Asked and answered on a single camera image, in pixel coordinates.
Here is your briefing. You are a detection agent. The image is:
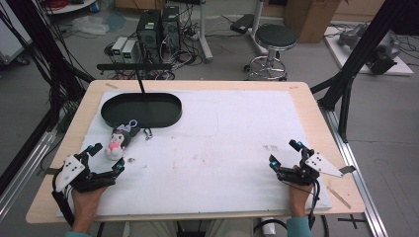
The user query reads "aluminium rail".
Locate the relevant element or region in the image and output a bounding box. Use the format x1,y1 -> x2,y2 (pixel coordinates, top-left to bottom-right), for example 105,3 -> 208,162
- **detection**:
0,128 -> 59,222
320,106 -> 390,237

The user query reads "white power supply unit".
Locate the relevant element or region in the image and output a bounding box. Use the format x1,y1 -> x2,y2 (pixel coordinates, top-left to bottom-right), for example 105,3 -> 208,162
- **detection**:
122,39 -> 138,64
111,36 -> 128,64

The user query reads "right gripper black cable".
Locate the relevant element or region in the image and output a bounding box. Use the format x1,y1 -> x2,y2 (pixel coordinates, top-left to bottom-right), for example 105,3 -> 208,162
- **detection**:
307,179 -> 322,232

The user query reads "person's right hand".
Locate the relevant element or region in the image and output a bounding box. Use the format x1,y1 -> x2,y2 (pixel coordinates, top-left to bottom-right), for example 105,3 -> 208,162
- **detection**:
288,164 -> 314,219

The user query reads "white cylinder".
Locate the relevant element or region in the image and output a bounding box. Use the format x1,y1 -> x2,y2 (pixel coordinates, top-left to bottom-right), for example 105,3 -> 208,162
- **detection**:
260,216 -> 278,237

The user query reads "black foot pedal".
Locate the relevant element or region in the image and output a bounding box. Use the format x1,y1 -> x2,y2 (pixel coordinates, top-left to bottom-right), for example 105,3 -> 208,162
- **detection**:
229,13 -> 256,36

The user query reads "grey machine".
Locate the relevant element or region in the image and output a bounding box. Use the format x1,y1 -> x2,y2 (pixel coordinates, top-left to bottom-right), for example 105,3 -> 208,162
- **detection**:
337,22 -> 402,76

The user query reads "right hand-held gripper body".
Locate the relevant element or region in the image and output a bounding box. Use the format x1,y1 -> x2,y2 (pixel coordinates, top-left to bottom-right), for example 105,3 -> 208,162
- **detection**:
277,151 -> 358,187

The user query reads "cardboard box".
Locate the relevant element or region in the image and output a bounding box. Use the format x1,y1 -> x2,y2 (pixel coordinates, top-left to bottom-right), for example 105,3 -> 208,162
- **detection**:
284,0 -> 343,44

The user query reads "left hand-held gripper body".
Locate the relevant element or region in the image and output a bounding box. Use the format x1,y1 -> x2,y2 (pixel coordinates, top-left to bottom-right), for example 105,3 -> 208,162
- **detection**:
51,153 -> 119,196

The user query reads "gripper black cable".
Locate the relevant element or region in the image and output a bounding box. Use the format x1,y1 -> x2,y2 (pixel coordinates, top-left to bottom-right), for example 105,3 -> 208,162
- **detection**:
307,179 -> 322,232
50,171 -> 76,228

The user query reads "black metal frame post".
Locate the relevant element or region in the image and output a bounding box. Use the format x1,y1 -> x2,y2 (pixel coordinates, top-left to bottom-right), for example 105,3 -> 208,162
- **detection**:
310,0 -> 419,143
5,0 -> 96,133

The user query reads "white foam mat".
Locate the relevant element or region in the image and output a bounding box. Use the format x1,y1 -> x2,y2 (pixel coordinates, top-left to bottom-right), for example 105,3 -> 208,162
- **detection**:
54,89 -> 333,219

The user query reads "large black computer tower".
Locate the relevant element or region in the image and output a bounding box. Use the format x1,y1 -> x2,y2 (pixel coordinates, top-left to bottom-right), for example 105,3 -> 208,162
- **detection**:
135,9 -> 163,64

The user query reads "small black computer tower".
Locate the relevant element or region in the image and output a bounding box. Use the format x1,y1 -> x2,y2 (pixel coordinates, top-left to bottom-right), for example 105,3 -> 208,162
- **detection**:
160,5 -> 182,54

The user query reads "black round stool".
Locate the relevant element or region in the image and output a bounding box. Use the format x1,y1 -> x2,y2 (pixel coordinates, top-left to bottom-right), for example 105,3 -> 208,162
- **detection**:
243,23 -> 298,82

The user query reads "white desk leg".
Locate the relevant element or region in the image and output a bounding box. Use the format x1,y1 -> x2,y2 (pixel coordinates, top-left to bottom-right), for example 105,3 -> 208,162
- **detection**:
197,0 -> 214,64
247,0 -> 269,55

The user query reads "white floor board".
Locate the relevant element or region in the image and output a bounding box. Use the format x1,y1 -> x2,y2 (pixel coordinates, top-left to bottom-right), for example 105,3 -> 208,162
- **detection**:
323,25 -> 415,77

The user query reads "black bar stand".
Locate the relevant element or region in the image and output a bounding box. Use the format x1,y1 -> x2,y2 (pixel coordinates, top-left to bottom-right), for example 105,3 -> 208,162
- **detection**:
96,62 -> 173,95

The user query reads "black oval tray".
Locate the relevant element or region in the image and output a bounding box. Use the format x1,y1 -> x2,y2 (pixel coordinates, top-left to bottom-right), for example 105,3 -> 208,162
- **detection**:
100,92 -> 184,129

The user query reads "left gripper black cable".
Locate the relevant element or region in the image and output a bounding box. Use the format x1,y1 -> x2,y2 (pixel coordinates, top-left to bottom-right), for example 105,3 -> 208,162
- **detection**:
50,171 -> 76,228

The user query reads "person's left hand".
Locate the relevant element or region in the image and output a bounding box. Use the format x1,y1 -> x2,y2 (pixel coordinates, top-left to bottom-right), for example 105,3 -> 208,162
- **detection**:
70,185 -> 109,232

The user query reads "plush doll keychain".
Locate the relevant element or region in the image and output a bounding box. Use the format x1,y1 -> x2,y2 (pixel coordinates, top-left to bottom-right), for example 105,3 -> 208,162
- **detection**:
104,118 -> 141,162

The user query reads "thin wooden stick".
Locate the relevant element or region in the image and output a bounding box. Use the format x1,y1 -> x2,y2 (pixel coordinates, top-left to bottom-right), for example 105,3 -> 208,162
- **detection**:
325,185 -> 353,210

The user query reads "white plastic bag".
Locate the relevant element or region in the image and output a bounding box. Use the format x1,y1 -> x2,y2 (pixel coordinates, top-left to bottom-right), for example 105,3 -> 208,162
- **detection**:
69,15 -> 111,37

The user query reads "wooden table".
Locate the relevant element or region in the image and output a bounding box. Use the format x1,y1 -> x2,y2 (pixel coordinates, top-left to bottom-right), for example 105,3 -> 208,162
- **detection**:
25,79 -> 367,225

